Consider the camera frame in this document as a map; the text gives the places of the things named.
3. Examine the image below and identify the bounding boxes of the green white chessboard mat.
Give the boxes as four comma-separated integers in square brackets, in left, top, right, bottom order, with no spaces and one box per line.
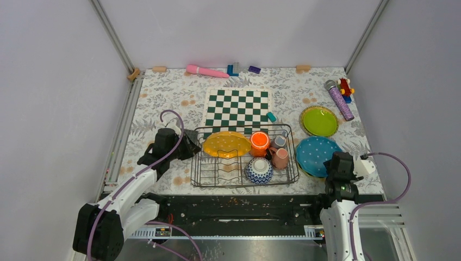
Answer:
[197,88,273,139]

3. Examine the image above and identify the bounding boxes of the purple lego brick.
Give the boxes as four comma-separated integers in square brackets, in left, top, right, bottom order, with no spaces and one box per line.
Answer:
[248,66,261,74]

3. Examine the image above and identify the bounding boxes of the lime green dotted plate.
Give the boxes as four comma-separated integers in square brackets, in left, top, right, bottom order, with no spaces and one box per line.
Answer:
[300,169,326,180]

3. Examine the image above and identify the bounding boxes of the wooden block back right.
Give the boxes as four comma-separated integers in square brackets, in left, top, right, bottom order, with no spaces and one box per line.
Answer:
[296,65,312,74]

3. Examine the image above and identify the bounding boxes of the pink mug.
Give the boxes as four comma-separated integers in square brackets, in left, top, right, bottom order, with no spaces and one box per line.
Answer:
[266,147,289,170]

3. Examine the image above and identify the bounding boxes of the wooden block back left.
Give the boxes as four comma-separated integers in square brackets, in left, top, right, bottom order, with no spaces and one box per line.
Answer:
[152,66,167,73]

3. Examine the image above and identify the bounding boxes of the purple glitter microphone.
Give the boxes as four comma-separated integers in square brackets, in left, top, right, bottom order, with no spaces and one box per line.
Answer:
[324,80,354,121]

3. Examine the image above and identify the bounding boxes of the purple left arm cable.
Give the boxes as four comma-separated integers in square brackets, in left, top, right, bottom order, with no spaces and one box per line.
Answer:
[86,109,204,261]

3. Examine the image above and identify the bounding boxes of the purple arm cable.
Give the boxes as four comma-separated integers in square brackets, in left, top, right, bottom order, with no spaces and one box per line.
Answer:
[348,152,412,261]
[86,109,204,261]

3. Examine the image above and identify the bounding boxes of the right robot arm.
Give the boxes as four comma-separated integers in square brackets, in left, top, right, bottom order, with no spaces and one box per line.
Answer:
[312,152,365,260]

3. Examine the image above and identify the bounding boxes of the floral tablecloth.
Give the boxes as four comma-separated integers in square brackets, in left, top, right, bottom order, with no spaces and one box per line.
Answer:
[117,67,371,195]

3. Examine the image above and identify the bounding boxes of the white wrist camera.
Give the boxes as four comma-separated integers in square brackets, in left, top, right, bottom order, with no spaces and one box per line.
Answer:
[165,119,182,135]
[353,157,377,177]

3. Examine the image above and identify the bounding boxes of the teal rectangular block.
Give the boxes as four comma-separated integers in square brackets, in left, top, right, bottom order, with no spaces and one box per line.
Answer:
[266,112,277,123]

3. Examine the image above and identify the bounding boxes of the grey lego baseplate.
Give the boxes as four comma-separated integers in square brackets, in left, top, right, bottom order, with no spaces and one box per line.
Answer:
[184,129,199,145]

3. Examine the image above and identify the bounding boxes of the round woven yellow mat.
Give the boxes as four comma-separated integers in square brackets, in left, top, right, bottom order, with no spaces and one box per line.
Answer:
[299,105,340,139]

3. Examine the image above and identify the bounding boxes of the orange mug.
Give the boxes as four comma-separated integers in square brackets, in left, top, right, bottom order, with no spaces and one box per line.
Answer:
[250,131,271,157]

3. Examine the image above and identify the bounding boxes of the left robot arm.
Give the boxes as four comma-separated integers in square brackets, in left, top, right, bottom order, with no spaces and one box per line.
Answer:
[72,128,200,260]

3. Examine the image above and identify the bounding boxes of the blue grey lego bricks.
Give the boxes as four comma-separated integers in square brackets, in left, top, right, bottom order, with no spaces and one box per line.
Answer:
[227,63,240,77]

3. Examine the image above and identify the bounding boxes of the blue grey mug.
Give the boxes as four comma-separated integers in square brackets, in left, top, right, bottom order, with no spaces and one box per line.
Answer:
[270,130,288,149]

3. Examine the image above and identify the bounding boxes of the blue white patterned bowl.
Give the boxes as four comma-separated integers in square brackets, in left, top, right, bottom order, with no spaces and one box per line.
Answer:
[245,157,274,185]

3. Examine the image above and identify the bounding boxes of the metal wire dish rack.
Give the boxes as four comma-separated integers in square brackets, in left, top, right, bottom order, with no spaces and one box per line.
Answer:
[191,123,300,188]

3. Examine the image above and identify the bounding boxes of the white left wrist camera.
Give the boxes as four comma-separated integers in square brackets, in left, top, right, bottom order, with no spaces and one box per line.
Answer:
[165,119,182,135]

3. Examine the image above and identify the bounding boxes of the orange dotted plate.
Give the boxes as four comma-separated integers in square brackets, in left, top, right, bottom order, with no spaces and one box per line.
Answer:
[203,131,252,159]

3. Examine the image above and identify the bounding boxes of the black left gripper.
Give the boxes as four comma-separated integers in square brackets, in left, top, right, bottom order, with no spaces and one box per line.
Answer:
[167,132,201,160]

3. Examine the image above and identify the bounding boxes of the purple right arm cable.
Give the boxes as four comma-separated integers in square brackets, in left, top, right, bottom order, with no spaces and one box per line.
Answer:
[348,152,412,261]

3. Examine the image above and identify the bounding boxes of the pink cylindrical toy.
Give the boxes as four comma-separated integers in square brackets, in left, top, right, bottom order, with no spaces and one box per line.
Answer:
[186,64,229,78]

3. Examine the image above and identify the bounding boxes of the teal dotted plate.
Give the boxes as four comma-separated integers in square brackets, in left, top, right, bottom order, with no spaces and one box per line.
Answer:
[296,136,342,177]

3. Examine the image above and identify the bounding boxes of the wooden corner block left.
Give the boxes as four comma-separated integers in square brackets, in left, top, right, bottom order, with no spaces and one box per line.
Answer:
[127,68,141,82]

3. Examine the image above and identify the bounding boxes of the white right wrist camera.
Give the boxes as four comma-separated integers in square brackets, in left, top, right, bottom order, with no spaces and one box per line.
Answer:
[353,157,377,177]

